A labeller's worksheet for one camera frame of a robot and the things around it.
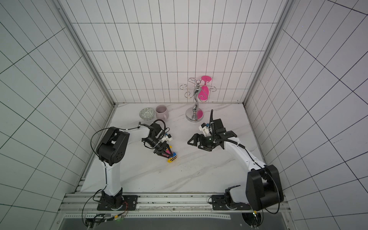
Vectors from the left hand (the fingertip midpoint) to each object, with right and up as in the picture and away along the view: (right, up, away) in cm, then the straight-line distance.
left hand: (168, 156), depth 86 cm
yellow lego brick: (+1, -2, -2) cm, 3 cm away
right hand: (+16, +10, -4) cm, 19 cm away
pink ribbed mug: (-7, +27, +18) cm, 33 cm away
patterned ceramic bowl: (-20, +26, +25) cm, 41 cm away
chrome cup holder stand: (+18, +26, +25) cm, 40 cm away
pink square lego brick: (0, 0, 0) cm, 1 cm away
